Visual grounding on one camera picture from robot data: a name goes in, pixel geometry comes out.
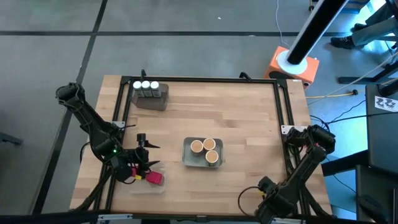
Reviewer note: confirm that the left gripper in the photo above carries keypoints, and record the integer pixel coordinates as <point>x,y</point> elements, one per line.
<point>141,155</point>

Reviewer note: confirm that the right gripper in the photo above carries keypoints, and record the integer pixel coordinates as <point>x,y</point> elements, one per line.
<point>275,208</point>

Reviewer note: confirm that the red spice tin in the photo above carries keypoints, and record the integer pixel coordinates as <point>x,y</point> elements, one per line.
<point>154,178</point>

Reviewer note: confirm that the clear plastic bin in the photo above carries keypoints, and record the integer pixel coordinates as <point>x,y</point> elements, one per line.
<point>146,189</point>

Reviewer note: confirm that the light grey plastic bin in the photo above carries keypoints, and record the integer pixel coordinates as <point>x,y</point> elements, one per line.
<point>186,160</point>

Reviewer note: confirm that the brown lid spice jar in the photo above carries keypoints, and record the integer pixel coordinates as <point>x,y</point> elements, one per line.
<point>196,146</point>
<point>209,144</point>

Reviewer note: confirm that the paper cup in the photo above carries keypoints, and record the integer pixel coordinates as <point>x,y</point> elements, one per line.
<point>212,157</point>

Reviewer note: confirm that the white lid spice jar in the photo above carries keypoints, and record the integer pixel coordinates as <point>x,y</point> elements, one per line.
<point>145,84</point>
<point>154,84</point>
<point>137,84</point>

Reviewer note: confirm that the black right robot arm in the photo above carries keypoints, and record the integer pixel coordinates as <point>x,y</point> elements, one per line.
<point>303,168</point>

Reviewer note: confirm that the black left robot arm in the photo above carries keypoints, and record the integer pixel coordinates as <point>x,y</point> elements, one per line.
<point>93,130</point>

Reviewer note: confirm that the dark grey storage bin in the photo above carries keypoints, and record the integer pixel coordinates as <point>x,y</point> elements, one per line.
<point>152,104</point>

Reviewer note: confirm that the black furniture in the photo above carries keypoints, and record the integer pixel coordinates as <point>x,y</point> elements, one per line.
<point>379,193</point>

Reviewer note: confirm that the black rig crossbar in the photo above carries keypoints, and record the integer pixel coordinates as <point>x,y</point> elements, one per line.
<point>62,217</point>

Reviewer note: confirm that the black desk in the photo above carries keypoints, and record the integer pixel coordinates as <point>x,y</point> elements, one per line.
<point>382,140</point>

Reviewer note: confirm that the dark chair base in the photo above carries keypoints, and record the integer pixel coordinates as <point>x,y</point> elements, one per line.
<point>11,139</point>

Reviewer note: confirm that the white round disc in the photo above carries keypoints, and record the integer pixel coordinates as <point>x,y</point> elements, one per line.
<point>281,63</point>

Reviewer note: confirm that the orange box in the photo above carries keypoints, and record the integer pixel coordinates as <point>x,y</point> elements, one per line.
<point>311,67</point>

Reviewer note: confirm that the white printed tag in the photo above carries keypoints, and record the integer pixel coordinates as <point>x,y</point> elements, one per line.
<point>385,103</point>

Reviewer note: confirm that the black stand base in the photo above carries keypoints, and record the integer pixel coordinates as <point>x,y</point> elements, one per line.
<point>357,80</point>

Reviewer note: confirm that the person's shoe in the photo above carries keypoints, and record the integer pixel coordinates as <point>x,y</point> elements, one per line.
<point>359,27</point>
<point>342,42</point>

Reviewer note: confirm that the black pole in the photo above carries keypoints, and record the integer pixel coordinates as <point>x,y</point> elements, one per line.
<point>314,28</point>

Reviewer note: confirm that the person's leg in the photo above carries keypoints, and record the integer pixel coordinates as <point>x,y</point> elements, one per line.
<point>382,14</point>
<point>373,32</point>

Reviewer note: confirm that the silver bracket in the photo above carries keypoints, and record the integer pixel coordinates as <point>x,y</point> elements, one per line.
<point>289,221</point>
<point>115,217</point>

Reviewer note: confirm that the black frame clamp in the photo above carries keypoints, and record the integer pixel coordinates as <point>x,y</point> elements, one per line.
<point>143,74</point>
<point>245,75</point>

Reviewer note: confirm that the black table frame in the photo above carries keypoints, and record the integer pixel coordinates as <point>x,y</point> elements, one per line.
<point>202,79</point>

